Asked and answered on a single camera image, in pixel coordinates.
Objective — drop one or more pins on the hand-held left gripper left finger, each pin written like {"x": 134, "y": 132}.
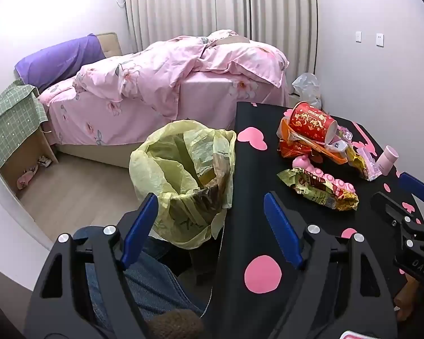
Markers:
{"x": 141, "y": 226}

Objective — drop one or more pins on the person's jeans leg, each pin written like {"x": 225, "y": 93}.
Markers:
{"x": 152, "y": 286}

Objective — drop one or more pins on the black mat with pink prints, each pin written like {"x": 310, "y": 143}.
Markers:
{"x": 254, "y": 190}

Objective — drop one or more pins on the yellow purple packet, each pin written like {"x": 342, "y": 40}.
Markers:
{"x": 357, "y": 160}

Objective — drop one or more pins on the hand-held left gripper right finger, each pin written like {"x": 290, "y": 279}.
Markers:
{"x": 279, "y": 226}

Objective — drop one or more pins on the brown waste bin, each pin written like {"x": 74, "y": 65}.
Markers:
{"x": 194, "y": 197}

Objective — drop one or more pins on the red paper cup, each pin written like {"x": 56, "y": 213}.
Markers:
{"x": 311, "y": 122}

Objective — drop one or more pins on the purple pillow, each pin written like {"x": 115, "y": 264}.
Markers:
{"x": 56, "y": 60}

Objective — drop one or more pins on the clear plastic bag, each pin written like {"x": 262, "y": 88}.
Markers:
{"x": 307, "y": 86}

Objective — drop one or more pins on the brown fuzzy jacket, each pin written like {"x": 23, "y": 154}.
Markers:
{"x": 176, "y": 326}

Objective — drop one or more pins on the clear plastic wrapper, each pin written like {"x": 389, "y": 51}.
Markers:
{"x": 344, "y": 134}

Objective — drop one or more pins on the beige headboard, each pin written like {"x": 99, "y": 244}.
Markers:
{"x": 109, "y": 42}

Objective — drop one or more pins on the white pleated curtain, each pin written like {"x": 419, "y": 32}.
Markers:
{"x": 183, "y": 7}

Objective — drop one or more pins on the white small sachet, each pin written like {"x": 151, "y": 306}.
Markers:
{"x": 335, "y": 145}

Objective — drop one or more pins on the pink floral duvet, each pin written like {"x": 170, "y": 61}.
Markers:
{"x": 155, "y": 67}

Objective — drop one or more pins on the pink see-through packet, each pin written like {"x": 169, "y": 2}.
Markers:
{"x": 371, "y": 166}

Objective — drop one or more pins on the pink slipper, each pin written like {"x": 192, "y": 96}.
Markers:
{"x": 26, "y": 179}

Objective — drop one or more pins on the green checked cloth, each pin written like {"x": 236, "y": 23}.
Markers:
{"x": 10, "y": 120}

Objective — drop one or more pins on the yellow plastic bin liner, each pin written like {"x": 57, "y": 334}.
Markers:
{"x": 155, "y": 169}

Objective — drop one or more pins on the bed with pink floral sheet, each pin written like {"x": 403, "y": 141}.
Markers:
{"x": 205, "y": 95}

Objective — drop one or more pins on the pink jar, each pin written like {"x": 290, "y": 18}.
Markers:
{"x": 387, "y": 160}

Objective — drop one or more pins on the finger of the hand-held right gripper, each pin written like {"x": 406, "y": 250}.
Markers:
{"x": 413, "y": 185}
{"x": 387, "y": 204}

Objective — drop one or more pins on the pink caterpillar toy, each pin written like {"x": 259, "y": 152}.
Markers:
{"x": 302, "y": 163}

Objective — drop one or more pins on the wooden nightstand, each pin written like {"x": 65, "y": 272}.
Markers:
{"x": 46, "y": 144}

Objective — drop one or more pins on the gold green snack wrapper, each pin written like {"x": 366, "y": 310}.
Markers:
{"x": 314, "y": 185}

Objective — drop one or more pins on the orange snack packet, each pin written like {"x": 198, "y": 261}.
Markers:
{"x": 291, "y": 146}

